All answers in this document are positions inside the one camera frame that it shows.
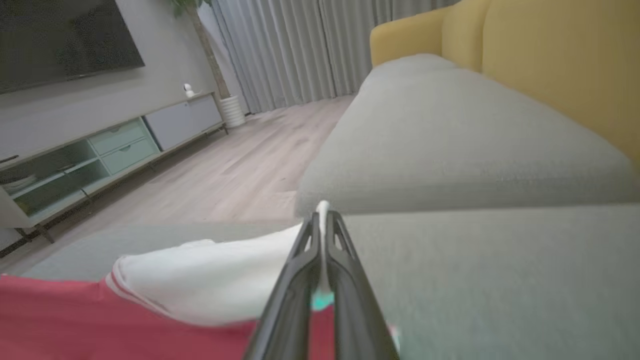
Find stacked white bowls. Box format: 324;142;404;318
0;174;38;194

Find black wall television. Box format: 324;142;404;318
0;0;146;95

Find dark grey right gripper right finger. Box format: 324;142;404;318
325;210;401;360

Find white ribbed plant pot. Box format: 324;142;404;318
219;95;247;128

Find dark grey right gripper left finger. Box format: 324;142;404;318
243;211;323;360

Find large grey sofa seat cushion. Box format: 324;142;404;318
20;202;640;360

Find red garment with white panel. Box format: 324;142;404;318
0;200;401;360

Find low TV cabinet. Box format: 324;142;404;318
0;91;230;246

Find grey curtain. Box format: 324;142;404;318
197;0;461;115

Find yellow sofa back cushion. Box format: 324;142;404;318
370;7;451;68
441;0;493;73
481;0;640;168

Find indoor plant with trunk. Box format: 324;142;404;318
167;0;232;100

